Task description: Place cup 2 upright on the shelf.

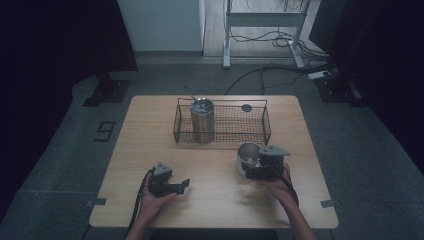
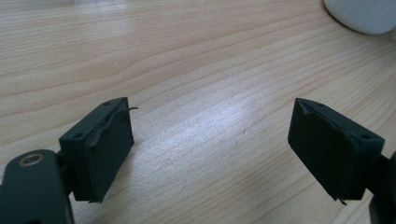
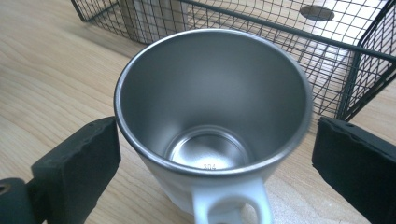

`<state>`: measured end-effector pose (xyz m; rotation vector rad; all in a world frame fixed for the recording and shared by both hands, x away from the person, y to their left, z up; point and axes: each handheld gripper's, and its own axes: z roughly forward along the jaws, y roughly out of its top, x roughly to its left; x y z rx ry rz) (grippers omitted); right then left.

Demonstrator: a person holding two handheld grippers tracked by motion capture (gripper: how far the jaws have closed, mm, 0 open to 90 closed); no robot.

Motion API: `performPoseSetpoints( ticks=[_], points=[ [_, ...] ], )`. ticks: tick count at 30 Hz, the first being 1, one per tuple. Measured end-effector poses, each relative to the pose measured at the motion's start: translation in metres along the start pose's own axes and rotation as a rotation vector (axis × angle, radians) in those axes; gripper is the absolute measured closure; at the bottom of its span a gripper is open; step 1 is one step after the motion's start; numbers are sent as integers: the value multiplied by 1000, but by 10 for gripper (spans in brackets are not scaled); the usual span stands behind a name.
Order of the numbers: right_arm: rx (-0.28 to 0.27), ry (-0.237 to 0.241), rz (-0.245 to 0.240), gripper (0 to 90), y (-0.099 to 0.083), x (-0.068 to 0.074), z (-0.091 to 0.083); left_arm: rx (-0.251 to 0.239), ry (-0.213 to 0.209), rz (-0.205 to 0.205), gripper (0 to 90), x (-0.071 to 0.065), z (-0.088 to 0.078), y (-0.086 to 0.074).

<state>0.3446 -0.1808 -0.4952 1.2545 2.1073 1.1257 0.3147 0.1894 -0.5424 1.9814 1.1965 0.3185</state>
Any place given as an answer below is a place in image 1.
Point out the person's right hand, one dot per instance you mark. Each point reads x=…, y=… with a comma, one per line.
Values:
x=281, y=191

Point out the white desk frame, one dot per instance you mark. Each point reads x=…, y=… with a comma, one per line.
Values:
x=263, y=19

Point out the dark curtain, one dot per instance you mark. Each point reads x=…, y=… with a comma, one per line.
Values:
x=383, y=50
x=50, y=50

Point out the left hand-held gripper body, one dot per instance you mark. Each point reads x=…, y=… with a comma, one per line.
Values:
x=159, y=183

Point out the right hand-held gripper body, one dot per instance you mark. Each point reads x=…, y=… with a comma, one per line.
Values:
x=273, y=165

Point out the black round table grommet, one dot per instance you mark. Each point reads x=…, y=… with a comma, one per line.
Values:
x=246, y=108

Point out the grey tape piece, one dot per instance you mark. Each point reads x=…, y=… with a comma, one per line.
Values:
x=327, y=203
x=97, y=201

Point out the person's left hand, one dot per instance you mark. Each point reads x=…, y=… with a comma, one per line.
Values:
x=151, y=206

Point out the metal straw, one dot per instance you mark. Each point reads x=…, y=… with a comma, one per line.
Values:
x=193, y=96

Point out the stainless steel tumbler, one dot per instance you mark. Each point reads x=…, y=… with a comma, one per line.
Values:
x=202, y=123

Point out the white power strip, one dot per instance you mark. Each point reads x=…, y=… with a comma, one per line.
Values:
x=319, y=74

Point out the black stand base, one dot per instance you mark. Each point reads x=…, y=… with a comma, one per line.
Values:
x=108, y=91
x=338, y=90

